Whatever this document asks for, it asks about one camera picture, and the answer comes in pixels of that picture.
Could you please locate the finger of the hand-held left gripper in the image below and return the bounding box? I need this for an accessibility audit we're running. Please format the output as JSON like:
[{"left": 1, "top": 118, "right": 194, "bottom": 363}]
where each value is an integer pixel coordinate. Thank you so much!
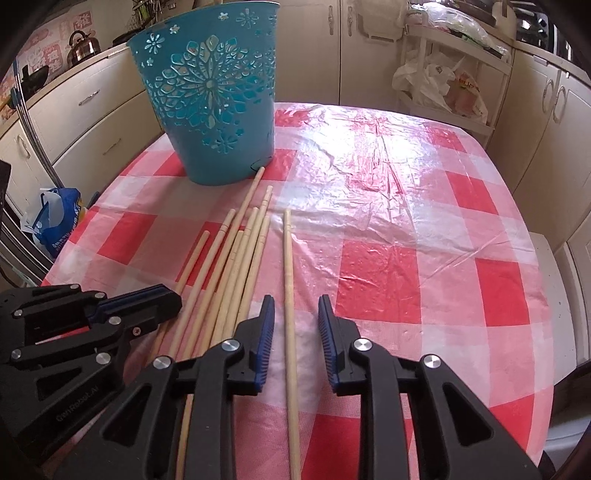
[
  {"left": 0, "top": 284, "right": 183, "bottom": 347},
  {"left": 0, "top": 318, "right": 145, "bottom": 422}
]

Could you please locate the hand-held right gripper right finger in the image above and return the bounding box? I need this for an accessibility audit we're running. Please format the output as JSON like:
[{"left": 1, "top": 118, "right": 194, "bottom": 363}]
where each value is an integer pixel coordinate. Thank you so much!
[{"left": 318, "top": 295, "right": 542, "bottom": 480}]

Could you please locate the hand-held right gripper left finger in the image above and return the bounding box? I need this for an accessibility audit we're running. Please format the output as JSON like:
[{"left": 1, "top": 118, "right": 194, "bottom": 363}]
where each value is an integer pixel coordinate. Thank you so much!
[{"left": 53, "top": 295, "right": 276, "bottom": 480}]

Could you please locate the pile of wooden chopsticks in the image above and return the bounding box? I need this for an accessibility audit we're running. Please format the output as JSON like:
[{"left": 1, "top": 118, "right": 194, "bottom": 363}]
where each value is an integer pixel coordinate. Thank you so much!
[{"left": 147, "top": 167, "right": 274, "bottom": 480}]

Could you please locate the light wooden chopstick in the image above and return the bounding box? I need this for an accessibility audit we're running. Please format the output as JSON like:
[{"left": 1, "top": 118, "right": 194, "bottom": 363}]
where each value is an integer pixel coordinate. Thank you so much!
[{"left": 283, "top": 209, "right": 303, "bottom": 480}]

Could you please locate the blue perforated plastic basket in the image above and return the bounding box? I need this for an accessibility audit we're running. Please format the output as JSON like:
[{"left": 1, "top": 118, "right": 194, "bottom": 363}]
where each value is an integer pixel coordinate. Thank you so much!
[{"left": 126, "top": 0, "right": 281, "bottom": 186}]

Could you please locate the blue shopping bag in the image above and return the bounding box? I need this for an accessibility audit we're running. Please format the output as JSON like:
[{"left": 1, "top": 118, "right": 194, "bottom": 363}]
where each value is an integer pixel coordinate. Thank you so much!
[{"left": 21, "top": 187, "right": 86, "bottom": 259}]

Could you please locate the red white checkered tablecloth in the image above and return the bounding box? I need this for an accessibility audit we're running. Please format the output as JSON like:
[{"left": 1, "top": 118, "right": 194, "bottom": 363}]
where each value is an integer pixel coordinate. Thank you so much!
[{"left": 41, "top": 102, "right": 555, "bottom": 480}]

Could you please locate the cream drawer cabinet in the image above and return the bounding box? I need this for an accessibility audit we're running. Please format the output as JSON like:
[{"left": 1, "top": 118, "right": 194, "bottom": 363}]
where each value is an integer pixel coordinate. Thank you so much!
[{"left": 0, "top": 46, "right": 162, "bottom": 222}]

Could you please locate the black pan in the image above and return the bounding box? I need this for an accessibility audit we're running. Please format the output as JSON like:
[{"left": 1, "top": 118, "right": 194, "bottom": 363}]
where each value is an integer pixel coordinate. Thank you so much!
[{"left": 21, "top": 65, "right": 51, "bottom": 95}]

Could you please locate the steel kettle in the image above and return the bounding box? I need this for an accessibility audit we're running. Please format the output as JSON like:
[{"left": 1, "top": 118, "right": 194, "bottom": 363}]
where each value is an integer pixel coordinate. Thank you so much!
[{"left": 67, "top": 31, "right": 102, "bottom": 66}]

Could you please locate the white plastic bag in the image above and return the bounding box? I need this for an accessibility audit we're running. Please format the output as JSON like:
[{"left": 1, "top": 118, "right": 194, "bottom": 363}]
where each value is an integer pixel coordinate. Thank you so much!
[{"left": 392, "top": 51, "right": 458, "bottom": 109}]

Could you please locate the cream door cabinet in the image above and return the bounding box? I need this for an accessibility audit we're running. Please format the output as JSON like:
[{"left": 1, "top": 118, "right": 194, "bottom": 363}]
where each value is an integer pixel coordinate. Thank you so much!
[
  {"left": 489, "top": 41, "right": 591, "bottom": 250},
  {"left": 274, "top": 0, "right": 407, "bottom": 109}
]

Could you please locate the red yellow plastic bag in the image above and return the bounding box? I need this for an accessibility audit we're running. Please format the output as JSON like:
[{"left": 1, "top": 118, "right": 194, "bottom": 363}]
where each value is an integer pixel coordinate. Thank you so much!
[{"left": 450, "top": 65, "right": 489, "bottom": 123}]

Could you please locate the dish rack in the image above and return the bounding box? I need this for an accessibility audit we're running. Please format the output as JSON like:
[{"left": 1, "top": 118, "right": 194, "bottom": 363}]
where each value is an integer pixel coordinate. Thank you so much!
[{"left": 131, "top": 0, "right": 185, "bottom": 24}]

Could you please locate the white shelf rack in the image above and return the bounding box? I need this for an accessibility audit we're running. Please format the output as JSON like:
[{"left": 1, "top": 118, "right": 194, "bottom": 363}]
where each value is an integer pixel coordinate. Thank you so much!
[{"left": 397, "top": 21, "right": 513, "bottom": 148}]

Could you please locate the translucent plastic bag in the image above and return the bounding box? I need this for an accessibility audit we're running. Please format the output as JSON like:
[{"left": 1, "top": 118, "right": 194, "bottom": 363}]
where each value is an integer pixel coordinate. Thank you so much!
[{"left": 409, "top": 2, "right": 490, "bottom": 49}]

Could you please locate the black stove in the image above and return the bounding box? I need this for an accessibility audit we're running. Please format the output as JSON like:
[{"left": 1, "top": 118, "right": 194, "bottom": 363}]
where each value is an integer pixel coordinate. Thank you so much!
[{"left": 515, "top": 11, "right": 573, "bottom": 63}]

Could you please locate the chrome chair frame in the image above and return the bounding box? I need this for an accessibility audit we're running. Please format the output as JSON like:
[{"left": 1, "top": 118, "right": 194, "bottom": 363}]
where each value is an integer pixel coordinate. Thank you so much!
[{"left": 11, "top": 60, "right": 65, "bottom": 188}]

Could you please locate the pink wall sticker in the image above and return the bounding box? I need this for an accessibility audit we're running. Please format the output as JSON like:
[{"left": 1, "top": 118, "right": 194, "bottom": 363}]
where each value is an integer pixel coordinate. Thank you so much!
[{"left": 21, "top": 14, "right": 65, "bottom": 63}]

